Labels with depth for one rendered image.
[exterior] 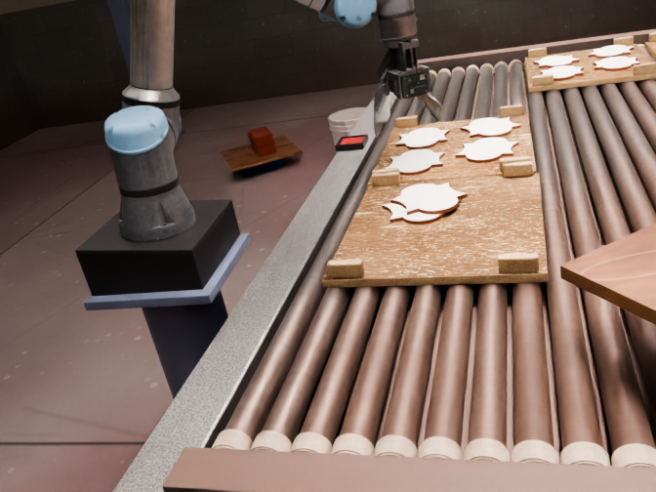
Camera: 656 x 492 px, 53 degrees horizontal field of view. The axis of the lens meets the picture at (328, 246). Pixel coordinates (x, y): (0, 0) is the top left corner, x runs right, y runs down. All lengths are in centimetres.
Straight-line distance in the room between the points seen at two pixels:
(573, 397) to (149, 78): 99
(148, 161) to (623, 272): 85
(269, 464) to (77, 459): 178
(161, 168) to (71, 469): 139
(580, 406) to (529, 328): 16
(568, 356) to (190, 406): 49
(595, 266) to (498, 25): 586
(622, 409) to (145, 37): 105
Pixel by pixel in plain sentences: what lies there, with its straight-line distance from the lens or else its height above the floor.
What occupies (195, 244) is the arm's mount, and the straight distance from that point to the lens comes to 127.
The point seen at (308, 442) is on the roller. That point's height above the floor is 92.
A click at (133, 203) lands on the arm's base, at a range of 132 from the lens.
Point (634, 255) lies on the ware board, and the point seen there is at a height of 104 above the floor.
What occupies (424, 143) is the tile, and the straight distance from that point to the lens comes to 162.
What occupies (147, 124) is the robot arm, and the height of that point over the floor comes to 118.
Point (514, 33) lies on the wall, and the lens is 664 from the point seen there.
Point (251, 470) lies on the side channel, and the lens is 73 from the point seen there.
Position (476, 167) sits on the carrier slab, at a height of 94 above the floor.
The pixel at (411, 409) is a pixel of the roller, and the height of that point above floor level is 92.
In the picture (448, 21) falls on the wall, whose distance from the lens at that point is 660.
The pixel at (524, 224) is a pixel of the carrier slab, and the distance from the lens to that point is 117.
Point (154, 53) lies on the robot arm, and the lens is 138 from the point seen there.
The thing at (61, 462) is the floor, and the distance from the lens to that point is 250.
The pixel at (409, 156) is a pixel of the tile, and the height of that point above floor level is 94.
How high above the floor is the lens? 144
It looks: 25 degrees down
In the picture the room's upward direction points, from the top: 11 degrees counter-clockwise
